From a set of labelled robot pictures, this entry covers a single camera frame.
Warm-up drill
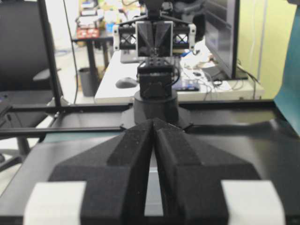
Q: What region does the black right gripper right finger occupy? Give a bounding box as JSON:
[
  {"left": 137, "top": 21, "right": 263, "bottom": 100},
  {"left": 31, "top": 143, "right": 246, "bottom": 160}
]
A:
[{"left": 153, "top": 119, "right": 286, "bottom": 225}]

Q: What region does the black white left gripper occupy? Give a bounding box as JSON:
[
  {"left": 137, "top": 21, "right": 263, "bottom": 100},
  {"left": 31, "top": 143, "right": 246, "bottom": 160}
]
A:
[{"left": 112, "top": 21, "right": 196, "bottom": 57}]

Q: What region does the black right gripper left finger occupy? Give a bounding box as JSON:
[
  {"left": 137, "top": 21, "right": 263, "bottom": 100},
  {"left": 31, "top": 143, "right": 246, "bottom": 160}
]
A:
[{"left": 23, "top": 120, "right": 153, "bottom": 225}]

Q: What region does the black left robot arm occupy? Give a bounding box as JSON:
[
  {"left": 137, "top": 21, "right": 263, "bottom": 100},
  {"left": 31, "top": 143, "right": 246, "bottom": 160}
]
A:
[{"left": 22, "top": 0, "right": 189, "bottom": 225}]

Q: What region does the black side table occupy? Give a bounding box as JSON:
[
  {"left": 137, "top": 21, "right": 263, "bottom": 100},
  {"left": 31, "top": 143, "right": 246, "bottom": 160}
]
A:
[{"left": 71, "top": 31, "right": 113, "bottom": 77}]

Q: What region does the black computer mouse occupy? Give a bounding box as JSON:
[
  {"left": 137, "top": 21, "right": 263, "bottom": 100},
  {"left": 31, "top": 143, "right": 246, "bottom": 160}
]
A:
[{"left": 115, "top": 77, "right": 138, "bottom": 89}]

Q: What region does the white desk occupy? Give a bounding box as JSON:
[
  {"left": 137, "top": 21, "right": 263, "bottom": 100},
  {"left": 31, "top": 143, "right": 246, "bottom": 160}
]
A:
[{"left": 94, "top": 43, "right": 264, "bottom": 105}]

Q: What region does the black computer monitor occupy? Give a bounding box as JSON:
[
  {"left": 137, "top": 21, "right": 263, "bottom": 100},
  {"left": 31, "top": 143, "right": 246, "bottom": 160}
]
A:
[{"left": 204, "top": 0, "right": 248, "bottom": 80}]

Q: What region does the black trash bin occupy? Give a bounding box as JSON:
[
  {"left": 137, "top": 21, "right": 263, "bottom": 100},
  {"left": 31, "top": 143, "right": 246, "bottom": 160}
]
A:
[{"left": 79, "top": 67, "right": 99, "bottom": 97}]

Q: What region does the teal cloth backdrop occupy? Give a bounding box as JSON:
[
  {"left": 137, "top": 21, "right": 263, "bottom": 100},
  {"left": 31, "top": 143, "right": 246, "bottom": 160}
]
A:
[{"left": 273, "top": 23, "right": 300, "bottom": 141}]

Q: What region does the black office chair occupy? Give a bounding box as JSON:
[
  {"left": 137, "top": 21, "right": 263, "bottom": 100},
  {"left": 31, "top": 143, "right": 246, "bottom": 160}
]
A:
[{"left": 0, "top": 0, "right": 63, "bottom": 169}]

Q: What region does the black aluminium frame post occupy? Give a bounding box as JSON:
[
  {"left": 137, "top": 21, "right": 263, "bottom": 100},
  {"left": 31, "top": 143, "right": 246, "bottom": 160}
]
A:
[{"left": 37, "top": 0, "right": 62, "bottom": 107}]

